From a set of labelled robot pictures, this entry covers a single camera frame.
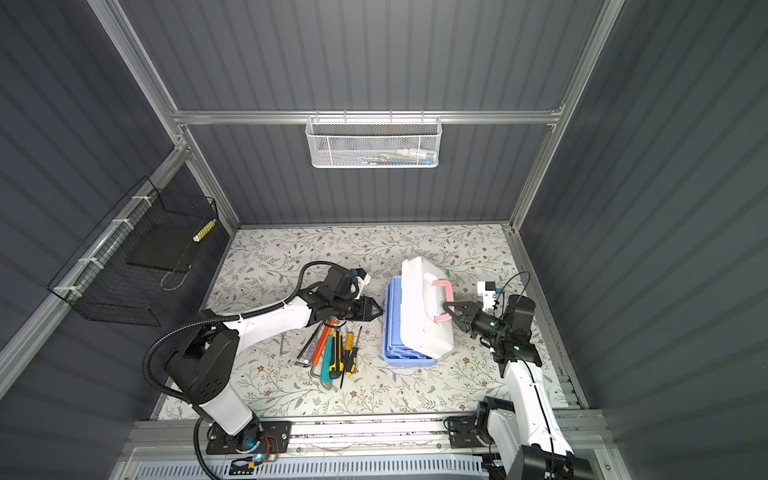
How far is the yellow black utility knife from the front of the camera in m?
0.84

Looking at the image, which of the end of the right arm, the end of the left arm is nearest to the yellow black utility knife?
the end of the left arm

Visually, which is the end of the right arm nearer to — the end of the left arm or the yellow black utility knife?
the end of the left arm
